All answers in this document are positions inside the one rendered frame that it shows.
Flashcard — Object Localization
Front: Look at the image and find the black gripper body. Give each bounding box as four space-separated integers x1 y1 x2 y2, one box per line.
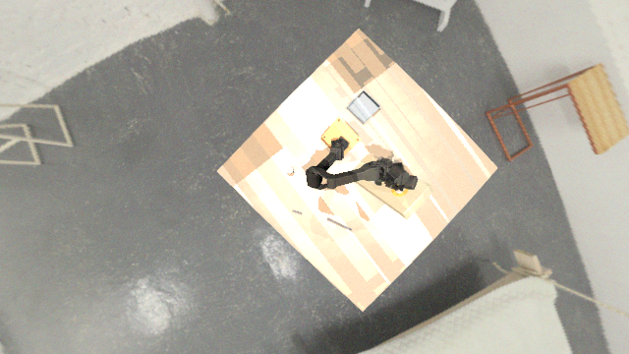
374 175 419 191

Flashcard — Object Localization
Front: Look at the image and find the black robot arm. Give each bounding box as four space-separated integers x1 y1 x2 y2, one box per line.
306 136 410 190

